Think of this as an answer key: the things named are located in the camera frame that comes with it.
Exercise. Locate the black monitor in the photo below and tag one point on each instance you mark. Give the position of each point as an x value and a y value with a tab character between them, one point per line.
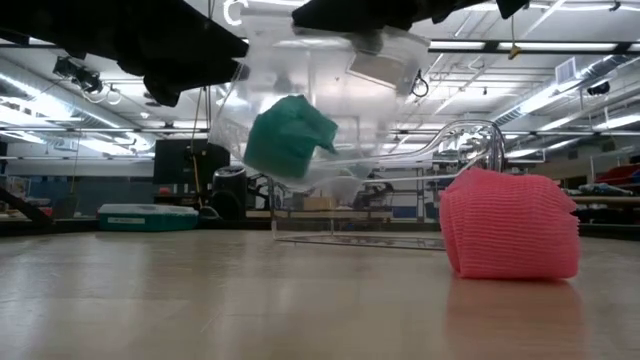
175	160

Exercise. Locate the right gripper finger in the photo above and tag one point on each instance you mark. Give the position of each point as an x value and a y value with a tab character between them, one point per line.
369	41

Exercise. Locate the pink elastic bandage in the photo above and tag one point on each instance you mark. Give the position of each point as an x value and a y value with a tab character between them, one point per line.
510	225

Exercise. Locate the teal storage box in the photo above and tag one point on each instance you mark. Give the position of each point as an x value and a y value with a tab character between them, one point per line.
145	220

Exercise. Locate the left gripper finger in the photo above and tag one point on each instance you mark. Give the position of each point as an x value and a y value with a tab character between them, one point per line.
227	47
175	80

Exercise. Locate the brown cardboard box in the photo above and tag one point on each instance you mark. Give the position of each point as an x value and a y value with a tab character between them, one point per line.
318	203

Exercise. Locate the white ceiling vent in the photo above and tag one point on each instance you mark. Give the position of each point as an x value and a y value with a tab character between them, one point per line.
566	71

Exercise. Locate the yellow hanging tag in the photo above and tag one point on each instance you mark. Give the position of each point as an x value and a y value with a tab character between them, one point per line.
513	51

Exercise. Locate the black overhead light bar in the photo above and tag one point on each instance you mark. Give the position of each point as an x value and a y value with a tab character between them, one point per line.
550	46

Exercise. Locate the black ceiling dome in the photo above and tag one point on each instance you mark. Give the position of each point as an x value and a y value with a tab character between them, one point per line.
598	89

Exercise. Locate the clear plastic bin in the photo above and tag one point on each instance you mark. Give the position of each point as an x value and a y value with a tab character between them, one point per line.
480	145

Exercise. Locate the black diagonal strut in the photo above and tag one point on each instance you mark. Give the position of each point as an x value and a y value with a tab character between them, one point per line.
25	207

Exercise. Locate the clear plastic zip bag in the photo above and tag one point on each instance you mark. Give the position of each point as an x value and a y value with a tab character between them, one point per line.
350	90

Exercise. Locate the green elastic bandage roll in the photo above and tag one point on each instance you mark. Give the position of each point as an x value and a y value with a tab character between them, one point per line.
285	137

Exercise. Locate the red storage bin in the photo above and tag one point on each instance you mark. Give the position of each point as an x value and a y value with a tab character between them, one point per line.
620	175

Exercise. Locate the black round bin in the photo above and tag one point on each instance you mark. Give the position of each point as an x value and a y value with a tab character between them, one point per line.
229	192

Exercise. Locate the wooden workbench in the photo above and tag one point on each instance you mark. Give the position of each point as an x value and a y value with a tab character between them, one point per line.
605	200

